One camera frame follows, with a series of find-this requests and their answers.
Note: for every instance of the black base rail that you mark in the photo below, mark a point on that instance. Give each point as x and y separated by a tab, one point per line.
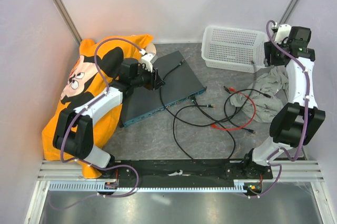
186	172

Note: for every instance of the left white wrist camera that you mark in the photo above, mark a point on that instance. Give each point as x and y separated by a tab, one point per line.
148	60

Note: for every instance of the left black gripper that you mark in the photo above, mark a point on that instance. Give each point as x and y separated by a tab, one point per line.
155	81

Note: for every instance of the dark blue network switch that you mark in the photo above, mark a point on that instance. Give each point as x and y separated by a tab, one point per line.
180	84

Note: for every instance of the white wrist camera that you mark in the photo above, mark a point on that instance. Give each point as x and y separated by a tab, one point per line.
281	32
148	60

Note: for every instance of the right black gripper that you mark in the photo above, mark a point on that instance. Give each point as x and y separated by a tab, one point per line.
269	48

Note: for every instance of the white slotted cable duct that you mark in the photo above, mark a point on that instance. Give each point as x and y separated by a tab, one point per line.
94	186

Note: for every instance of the orange mickey mouse cloth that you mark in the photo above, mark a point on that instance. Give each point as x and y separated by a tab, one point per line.
96	63

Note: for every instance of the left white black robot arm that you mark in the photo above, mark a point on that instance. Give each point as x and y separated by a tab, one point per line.
74	130

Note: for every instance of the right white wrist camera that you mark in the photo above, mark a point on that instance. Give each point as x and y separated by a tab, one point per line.
281	32

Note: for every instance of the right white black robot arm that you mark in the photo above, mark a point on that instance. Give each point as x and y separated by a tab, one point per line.
299	120

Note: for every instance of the white plastic basket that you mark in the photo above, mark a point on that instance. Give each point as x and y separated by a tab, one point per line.
233	49

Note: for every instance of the grey cloth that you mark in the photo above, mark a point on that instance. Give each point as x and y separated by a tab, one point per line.
265	97

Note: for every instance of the peach fabric hat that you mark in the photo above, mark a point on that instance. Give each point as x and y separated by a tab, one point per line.
150	48

